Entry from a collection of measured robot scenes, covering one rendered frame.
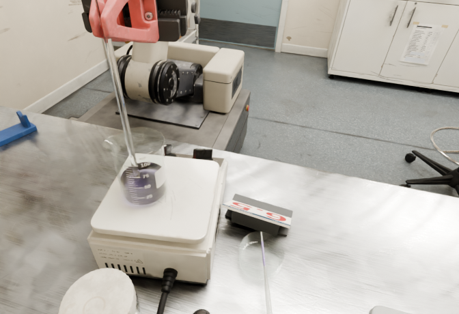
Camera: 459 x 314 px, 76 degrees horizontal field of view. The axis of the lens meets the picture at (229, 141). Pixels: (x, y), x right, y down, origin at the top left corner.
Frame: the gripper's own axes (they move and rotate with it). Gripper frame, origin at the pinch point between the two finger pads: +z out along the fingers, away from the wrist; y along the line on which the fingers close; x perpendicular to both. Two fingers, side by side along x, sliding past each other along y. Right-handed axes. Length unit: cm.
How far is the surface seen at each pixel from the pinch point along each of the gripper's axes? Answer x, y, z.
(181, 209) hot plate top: 18.3, 4.9, 2.1
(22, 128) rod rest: 25.9, -28.3, -22.2
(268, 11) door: 66, 50, -289
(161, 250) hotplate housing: 20.5, 3.2, 5.5
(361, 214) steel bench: 27.4, 29.9, -5.3
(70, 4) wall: 44, -100, -197
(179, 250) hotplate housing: 20.6, 5.0, 5.5
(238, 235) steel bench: 27.2, 11.6, -1.1
